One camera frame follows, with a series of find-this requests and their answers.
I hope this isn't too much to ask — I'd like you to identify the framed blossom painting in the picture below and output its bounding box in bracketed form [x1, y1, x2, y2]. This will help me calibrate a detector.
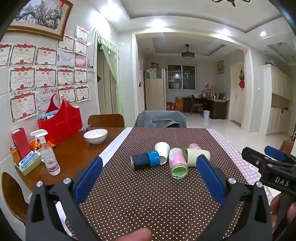
[7, 0, 74, 41]

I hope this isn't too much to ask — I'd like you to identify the cream paper cup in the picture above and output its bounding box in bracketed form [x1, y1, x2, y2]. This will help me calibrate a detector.
[184, 148, 211, 167]

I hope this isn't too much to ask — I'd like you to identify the white refrigerator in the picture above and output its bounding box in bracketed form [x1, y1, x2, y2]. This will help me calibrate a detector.
[144, 68, 167, 111]

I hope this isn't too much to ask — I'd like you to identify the green tray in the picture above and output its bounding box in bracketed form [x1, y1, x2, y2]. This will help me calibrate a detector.
[15, 157, 43, 176]

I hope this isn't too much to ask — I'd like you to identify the window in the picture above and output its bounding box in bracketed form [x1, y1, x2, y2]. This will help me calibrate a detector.
[167, 65, 197, 90]

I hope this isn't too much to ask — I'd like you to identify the pink and green cup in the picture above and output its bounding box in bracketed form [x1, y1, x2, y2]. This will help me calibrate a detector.
[168, 147, 189, 179]

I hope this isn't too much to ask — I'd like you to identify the white cabinet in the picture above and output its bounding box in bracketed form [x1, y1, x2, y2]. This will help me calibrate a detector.
[263, 64, 293, 136]

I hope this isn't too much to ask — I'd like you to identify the orange cardboard box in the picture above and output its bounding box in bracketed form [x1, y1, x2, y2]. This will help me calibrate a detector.
[175, 96, 185, 112]

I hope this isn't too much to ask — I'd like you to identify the person's left hand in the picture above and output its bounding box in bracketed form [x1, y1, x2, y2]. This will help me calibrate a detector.
[110, 228, 152, 241]

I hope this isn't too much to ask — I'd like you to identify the dark wooden desk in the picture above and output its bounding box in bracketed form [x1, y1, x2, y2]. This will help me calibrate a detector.
[184, 95, 230, 120]

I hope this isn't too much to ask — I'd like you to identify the ceiling fan lamp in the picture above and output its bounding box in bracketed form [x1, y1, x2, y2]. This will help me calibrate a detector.
[181, 44, 195, 59]

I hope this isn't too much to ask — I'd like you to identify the white bowl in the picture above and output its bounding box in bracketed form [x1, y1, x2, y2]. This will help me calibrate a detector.
[83, 129, 108, 144]

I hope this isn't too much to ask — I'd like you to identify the red felt bag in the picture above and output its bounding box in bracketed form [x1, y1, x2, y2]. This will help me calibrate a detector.
[38, 93, 83, 145]

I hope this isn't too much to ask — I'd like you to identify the orange foil wrapper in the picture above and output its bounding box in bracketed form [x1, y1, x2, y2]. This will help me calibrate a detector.
[30, 140, 56, 151]

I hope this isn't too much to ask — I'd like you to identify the person's right hand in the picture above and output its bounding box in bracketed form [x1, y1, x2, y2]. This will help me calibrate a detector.
[269, 193, 296, 223]

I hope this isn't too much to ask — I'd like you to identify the orange drink can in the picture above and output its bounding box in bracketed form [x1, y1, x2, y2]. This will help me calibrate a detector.
[10, 146, 21, 164]

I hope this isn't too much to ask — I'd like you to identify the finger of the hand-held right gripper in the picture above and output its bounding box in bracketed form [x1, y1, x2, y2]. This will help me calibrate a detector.
[242, 147, 274, 172]
[264, 146, 296, 164]

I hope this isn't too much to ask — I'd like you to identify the clear spray bottle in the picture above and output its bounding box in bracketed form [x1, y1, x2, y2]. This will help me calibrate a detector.
[30, 129, 60, 176]

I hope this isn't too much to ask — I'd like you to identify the red door ornament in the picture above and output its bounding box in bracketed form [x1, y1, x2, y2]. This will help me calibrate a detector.
[238, 67, 245, 90]

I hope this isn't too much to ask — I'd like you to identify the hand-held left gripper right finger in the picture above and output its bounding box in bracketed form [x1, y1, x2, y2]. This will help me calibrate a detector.
[196, 154, 271, 241]

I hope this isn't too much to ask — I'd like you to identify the blue and black cup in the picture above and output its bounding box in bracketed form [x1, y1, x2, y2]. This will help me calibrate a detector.
[130, 150, 161, 171]

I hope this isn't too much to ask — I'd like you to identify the green lace curtain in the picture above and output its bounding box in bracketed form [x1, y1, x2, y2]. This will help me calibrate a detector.
[97, 32, 123, 115]

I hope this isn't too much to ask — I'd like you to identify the white door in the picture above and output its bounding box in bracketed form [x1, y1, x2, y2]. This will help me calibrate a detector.
[230, 62, 245, 126]

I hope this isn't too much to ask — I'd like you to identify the blue and white tissue pack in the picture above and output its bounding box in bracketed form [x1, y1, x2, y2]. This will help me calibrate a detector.
[18, 151, 41, 169]

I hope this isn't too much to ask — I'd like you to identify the brown polka dot tablecloth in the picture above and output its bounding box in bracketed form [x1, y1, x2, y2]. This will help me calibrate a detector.
[66, 127, 255, 241]

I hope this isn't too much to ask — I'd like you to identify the grey cloth on chair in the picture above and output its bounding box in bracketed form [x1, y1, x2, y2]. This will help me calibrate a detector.
[134, 110, 187, 128]

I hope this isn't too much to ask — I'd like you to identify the white paper cup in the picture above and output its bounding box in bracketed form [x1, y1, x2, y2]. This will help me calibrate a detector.
[154, 142, 171, 165]

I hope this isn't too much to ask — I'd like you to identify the red gift box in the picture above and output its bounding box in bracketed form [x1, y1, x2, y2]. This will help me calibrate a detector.
[11, 127, 31, 159]

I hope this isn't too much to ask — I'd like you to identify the black ceiling lamp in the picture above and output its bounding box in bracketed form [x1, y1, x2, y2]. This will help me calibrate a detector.
[211, 0, 251, 7]

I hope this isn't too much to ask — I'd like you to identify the dark wooden chair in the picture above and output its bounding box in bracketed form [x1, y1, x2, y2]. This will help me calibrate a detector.
[190, 95, 203, 115]

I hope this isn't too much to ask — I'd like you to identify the wall of award certificates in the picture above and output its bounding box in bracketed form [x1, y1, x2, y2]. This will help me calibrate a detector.
[0, 26, 91, 124]

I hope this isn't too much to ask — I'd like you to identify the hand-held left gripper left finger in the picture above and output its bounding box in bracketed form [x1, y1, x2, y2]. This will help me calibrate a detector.
[25, 156, 103, 241]

